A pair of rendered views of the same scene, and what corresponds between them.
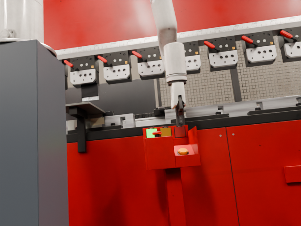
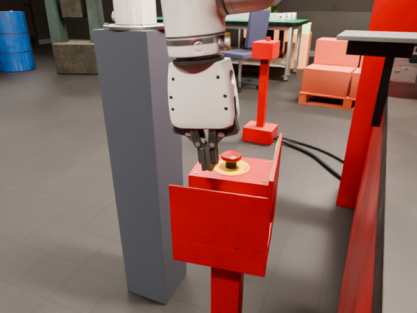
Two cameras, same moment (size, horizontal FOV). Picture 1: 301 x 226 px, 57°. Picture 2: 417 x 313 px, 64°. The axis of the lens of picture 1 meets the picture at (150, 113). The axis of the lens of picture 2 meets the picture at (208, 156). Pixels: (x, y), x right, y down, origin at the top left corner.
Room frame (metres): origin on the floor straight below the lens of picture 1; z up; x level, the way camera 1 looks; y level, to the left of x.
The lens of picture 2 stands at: (1.27, -0.58, 1.07)
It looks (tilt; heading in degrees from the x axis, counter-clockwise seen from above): 25 degrees down; 110
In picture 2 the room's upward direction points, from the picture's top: straight up
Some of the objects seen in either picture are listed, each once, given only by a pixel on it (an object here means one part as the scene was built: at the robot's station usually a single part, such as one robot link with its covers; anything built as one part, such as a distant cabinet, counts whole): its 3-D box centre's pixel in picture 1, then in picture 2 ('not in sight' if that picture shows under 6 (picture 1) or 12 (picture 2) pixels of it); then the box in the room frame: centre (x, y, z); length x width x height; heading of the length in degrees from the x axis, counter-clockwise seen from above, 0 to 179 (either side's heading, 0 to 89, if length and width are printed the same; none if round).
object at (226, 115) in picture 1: (199, 119); not in sight; (1.44, -0.25, 0.89); 0.30 x 0.05 x 0.03; 83
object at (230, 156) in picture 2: (157, 136); (231, 161); (1.12, -0.02, 0.79); 0.04 x 0.04 x 0.04
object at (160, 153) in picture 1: (169, 145); (230, 193); (1.13, -0.07, 0.75); 0.20 x 0.16 x 0.18; 94
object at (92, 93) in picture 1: (90, 92); not in sight; (1.57, 0.34, 1.13); 0.10 x 0.02 x 0.10; 83
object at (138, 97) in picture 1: (83, 113); not in sight; (2.10, 0.51, 1.12); 1.13 x 0.02 x 0.44; 83
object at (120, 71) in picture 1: (117, 67); not in sight; (1.54, 0.17, 1.26); 0.15 x 0.09 x 0.17; 83
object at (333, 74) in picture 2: not in sight; (356, 73); (1.57, 3.61, 0.34); 1.12 x 0.80 x 0.67; 175
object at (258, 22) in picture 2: not in sight; (242, 50); (0.15, 3.89, 0.50); 0.58 x 0.55 x 0.99; 177
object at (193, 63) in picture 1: (186, 58); not in sight; (1.50, -0.23, 1.26); 0.15 x 0.09 x 0.17; 83
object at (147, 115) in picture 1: (138, 117); not in sight; (1.94, 0.09, 1.02); 0.37 x 0.06 x 0.04; 83
